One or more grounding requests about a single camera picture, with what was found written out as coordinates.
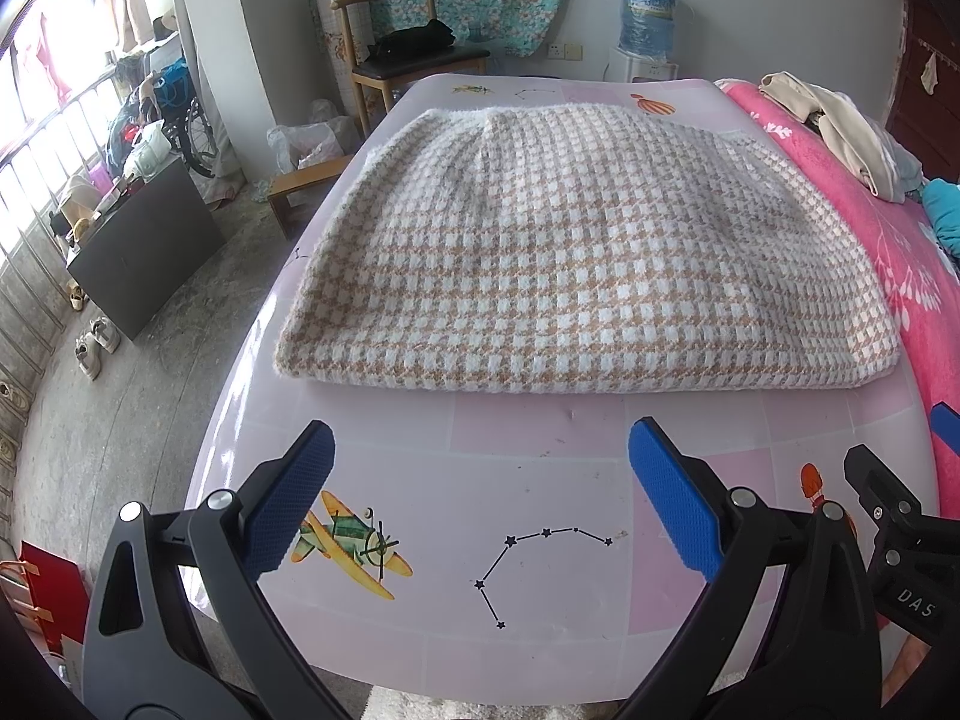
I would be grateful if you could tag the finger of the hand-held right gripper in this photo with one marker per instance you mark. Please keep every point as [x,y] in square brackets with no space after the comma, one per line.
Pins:
[949,427]
[881,487]

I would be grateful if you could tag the beige hanging garment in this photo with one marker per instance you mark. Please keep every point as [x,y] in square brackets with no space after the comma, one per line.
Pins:
[124,7]

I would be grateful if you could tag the beige clothes pile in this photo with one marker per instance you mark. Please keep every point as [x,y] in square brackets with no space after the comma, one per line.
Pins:
[840,127]

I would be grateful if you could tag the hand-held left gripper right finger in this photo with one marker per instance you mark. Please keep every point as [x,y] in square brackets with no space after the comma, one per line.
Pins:
[675,502]

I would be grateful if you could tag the blue water bottle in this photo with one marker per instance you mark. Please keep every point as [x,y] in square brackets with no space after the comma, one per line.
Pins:
[649,15]

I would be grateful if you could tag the brown door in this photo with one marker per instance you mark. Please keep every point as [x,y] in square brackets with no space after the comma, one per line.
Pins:
[930,22]

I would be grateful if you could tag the wheelchair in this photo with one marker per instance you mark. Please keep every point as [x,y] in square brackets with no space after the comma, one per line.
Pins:
[191,135]

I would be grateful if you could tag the white water dispenser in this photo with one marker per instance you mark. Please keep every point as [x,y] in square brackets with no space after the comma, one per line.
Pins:
[641,67]

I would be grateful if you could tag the beige white checked sweater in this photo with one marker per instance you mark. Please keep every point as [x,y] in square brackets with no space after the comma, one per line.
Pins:
[585,255]

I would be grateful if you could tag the straw hat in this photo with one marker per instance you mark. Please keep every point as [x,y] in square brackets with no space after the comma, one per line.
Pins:
[165,24]

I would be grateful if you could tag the beige shoe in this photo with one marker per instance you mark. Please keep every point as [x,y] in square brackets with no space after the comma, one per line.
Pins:
[88,356]
[106,334]

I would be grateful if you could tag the pink floral bed sheet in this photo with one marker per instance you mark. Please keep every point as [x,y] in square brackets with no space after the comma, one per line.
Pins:
[907,277]

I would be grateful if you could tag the wooden chair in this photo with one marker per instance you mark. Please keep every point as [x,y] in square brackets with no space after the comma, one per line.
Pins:
[420,71]

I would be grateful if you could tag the white fluffy rug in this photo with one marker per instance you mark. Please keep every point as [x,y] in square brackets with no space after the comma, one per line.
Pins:
[487,711]

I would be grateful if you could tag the low wooden stool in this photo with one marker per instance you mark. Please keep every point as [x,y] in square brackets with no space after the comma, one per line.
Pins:
[307,184]

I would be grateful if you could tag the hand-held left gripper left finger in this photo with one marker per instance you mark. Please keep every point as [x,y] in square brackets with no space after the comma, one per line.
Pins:
[289,495]

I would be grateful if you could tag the clear plastic bag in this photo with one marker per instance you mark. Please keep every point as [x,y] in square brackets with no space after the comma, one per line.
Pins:
[307,142]

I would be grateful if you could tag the black bag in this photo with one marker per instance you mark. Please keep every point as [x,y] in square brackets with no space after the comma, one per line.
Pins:
[412,41]

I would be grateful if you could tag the red paper bag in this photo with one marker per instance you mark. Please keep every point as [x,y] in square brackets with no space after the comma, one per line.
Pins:
[49,600]

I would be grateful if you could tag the window railing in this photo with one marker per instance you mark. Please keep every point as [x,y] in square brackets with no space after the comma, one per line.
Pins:
[22,277]

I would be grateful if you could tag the white box with orange print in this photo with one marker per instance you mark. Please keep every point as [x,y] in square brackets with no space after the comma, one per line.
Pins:
[341,30]

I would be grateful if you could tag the dark cabinet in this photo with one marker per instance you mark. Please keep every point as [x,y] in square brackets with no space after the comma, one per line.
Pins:
[142,255]

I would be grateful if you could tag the wall socket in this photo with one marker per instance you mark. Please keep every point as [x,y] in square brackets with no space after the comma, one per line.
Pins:
[564,52]

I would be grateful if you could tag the blue bag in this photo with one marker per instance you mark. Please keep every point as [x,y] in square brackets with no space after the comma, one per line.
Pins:
[174,86]

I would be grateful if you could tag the hanging sock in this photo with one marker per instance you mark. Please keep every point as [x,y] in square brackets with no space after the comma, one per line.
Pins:
[929,75]

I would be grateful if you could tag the pink hanging garment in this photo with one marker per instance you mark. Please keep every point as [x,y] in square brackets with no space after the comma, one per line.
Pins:
[45,60]

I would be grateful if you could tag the teal clothing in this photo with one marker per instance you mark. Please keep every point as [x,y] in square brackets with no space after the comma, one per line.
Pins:
[943,225]

